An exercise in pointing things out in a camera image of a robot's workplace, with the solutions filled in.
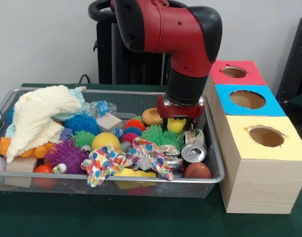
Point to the purple spiky monster toy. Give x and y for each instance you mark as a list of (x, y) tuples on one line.
[(69, 158)]

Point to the black upright panel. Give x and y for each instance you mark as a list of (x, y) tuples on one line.
[(296, 61)]

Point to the wooden box with three holes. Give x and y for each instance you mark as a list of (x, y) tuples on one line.
[(259, 182)]

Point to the silver mesh bin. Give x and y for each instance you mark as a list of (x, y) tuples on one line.
[(190, 190)]

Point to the toy hamburger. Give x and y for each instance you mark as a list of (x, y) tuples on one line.
[(150, 115)]

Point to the green spiky ball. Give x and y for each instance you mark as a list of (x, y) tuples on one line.
[(155, 134)]

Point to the yellow cheese wedge toy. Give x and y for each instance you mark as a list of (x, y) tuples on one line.
[(138, 173)]

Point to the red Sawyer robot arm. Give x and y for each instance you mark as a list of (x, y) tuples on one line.
[(165, 29)]

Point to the brown toy football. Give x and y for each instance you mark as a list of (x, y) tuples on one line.
[(197, 170)]

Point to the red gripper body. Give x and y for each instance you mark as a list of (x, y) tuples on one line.
[(180, 112)]

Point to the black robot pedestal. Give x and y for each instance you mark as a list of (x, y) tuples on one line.
[(106, 49)]

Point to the light blue waffle cloth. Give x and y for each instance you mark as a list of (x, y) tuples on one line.
[(77, 95)]

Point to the yellow smiley ball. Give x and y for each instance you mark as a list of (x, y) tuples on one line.
[(106, 142)]

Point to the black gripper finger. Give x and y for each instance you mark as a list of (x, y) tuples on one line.
[(165, 124), (188, 124)]

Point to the cream waffle cloth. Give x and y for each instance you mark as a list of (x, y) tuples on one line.
[(34, 118)]

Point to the colourful dotted cloth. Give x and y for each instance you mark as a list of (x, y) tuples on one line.
[(106, 160)]

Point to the crushed silver can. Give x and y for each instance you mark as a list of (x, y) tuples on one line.
[(174, 159)]

